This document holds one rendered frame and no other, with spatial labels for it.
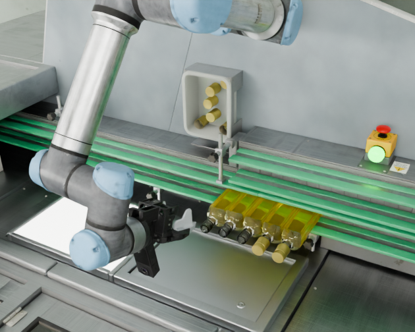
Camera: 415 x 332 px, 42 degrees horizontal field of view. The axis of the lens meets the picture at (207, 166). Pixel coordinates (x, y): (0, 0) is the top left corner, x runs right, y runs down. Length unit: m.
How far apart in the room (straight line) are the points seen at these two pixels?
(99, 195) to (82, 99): 0.19
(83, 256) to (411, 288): 1.00
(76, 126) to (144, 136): 0.92
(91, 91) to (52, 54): 1.18
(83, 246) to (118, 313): 0.56
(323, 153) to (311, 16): 0.39
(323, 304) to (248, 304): 0.22
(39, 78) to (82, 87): 1.13
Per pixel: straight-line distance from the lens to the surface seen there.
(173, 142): 1.89
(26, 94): 2.15
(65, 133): 1.06
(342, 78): 1.63
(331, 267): 1.71
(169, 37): 1.85
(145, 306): 1.52
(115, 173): 0.98
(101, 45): 1.07
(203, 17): 1.00
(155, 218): 1.16
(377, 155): 1.57
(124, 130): 2.01
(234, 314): 1.47
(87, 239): 1.00
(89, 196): 1.01
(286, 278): 1.59
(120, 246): 1.04
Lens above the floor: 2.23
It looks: 49 degrees down
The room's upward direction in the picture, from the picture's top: 132 degrees counter-clockwise
